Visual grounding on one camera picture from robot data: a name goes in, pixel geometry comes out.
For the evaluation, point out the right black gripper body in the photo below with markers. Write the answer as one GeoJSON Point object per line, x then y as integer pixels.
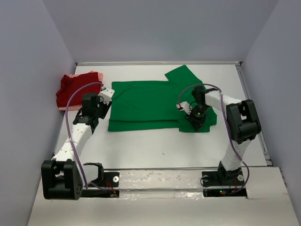
{"type": "Point", "coordinates": [197, 115]}

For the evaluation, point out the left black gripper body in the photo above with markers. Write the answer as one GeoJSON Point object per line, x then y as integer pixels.
{"type": "Point", "coordinates": [102, 108]}

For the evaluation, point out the green t shirt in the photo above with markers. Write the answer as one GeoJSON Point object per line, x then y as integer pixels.
{"type": "Point", "coordinates": [142, 105]}

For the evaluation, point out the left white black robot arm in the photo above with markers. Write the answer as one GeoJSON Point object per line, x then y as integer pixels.
{"type": "Point", "coordinates": [64, 177]}

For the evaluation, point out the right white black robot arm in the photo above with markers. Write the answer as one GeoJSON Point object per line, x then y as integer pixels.
{"type": "Point", "coordinates": [242, 125]}

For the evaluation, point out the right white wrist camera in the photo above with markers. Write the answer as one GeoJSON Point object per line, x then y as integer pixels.
{"type": "Point", "coordinates": [184, 106]}

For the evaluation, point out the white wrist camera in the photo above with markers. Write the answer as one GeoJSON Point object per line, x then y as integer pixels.
{"type": "Point", "coordinates": [184, 106]}
{"type": "Point", "coordinates": [106, 95]}

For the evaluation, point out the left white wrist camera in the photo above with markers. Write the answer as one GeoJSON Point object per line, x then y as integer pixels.
{"type": "Point", "coordinates": [106, 95]}

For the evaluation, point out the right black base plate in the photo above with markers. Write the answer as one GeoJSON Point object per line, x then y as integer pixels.
{"type": "Point", "coordinates": [214, 186]}

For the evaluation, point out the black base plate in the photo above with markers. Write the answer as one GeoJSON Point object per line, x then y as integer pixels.
{"type": "Point", "coordinates": [214, 186]}
{"type": "Point", "coordinates": [108, 187]}

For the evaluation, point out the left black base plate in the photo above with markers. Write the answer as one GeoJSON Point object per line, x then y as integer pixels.
{"type": "Point", "coordinates": [108, 187]}

